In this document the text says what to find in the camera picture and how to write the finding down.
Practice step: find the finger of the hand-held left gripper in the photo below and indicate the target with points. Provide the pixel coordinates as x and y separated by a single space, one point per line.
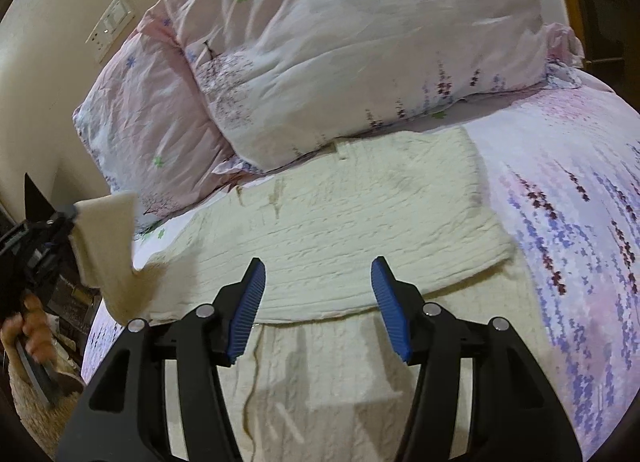
37 202
65 222

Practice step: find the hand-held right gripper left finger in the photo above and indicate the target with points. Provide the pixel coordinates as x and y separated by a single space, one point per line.
246 314

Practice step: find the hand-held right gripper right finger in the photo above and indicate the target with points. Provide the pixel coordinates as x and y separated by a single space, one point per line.
391 314

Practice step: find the cream knit sweater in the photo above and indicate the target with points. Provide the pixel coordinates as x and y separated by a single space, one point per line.
325 242

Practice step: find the person's left hand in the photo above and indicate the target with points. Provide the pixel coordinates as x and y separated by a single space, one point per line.
35 327

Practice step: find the pink floral pillow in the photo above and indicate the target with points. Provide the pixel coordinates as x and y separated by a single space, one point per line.
350 42
150 127

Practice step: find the beige fluffy cushion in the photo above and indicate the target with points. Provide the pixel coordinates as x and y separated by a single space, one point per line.
35 417

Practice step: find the floral purple bed sheet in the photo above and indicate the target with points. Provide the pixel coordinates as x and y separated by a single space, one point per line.
575 242

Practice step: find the upper pink floral pillow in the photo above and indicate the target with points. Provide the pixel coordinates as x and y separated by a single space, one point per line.
350 42

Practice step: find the white wall switch plate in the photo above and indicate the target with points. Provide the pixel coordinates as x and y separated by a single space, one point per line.
110 28

